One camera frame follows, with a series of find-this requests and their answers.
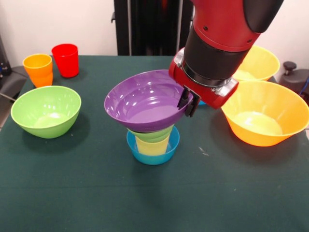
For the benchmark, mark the purple bowl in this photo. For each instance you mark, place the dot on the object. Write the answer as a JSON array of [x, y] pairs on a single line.
[[142, 106]]

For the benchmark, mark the large green bowl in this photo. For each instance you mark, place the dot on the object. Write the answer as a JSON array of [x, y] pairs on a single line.
[[46, 113]]

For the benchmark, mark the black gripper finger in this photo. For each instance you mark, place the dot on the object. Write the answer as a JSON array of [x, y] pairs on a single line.
[[192, 107], [183, 99]]

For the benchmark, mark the red cup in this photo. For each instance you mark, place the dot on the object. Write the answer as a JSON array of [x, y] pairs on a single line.
[[65, 60]]

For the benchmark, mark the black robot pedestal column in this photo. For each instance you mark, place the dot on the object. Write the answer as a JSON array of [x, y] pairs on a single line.
[[149, 24]]

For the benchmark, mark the yellow cup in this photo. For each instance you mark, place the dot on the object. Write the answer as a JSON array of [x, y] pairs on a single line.
[[150, 147]]

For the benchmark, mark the blue bowl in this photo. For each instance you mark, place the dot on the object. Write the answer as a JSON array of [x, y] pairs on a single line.
[[201, 103], [154, 159]]

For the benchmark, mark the small green bowl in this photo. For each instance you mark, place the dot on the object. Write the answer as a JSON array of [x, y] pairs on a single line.
[[159, 135]]

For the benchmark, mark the dark equipment rack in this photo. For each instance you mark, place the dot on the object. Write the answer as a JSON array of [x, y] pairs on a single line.
[[3, 67]]

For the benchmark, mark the black pedestal foot with knob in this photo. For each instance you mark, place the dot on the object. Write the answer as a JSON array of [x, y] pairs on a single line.
[[295, 77]]

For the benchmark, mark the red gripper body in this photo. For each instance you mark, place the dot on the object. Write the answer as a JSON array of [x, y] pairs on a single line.
[[205, 91]]

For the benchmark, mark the large orange bowl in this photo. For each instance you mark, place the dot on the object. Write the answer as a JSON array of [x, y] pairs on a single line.
[[263, 118], [262, 65]]

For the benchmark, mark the dark green table cloth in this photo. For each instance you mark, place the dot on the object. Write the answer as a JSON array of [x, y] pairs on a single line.
[[144, 193]]

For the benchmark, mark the orange cup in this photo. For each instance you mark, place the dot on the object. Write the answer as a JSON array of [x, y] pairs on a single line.
[[38, 70]]

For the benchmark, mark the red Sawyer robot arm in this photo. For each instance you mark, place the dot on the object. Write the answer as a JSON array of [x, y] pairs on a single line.
[[224, 36]]

